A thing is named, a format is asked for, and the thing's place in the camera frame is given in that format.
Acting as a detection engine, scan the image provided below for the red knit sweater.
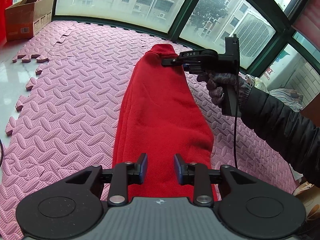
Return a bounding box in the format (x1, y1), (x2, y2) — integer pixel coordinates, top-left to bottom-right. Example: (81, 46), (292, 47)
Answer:
(113, 44), (214, 198)

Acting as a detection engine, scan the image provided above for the right black jacket forearm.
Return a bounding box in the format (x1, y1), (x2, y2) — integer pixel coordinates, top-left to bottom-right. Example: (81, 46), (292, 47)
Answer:
(240, 87), (319, 187)

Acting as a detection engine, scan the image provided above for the right gloved hand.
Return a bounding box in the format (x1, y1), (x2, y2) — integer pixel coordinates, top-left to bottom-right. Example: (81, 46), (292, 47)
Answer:
(197, 73), (252, 108)

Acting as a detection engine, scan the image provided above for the spotted white cloth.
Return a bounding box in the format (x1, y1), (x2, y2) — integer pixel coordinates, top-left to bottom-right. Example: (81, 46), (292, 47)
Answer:
(245, 74), (261, 89)

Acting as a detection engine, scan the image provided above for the blue striped folded cloth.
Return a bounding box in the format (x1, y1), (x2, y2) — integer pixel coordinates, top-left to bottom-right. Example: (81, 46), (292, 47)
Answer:
(269, 88), (303, 112)

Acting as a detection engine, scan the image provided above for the pink foam floor mat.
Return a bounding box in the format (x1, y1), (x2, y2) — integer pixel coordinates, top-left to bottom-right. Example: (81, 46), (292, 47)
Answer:
(1, 22), (305, 239)

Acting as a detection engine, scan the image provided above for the brown cardboard box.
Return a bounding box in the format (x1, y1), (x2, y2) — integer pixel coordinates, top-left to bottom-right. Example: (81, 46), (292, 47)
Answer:
(4, 0), (54, 41)

